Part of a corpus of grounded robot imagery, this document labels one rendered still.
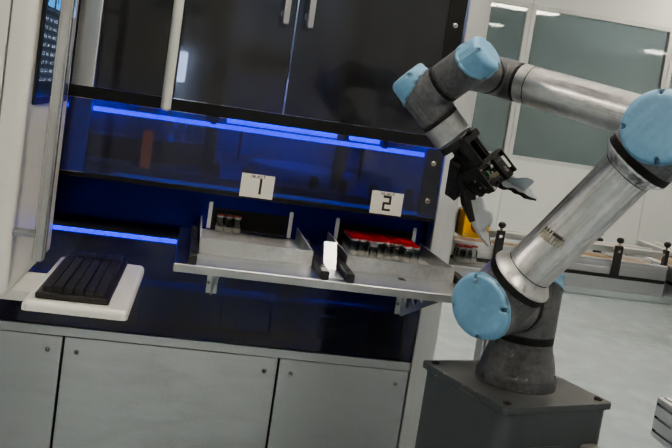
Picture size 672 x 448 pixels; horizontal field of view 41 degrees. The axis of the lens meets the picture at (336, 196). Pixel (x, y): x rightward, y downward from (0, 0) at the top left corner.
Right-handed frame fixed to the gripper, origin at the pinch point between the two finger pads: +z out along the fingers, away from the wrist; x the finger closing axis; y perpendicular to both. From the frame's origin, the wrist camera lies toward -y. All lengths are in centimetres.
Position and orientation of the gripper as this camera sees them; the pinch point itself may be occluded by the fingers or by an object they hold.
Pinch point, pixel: (511, 224)
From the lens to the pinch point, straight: 175.5
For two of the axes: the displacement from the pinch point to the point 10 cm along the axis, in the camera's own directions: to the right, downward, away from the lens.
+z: 6.1, 7.9, 0.9
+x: 6.8, -5.8, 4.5
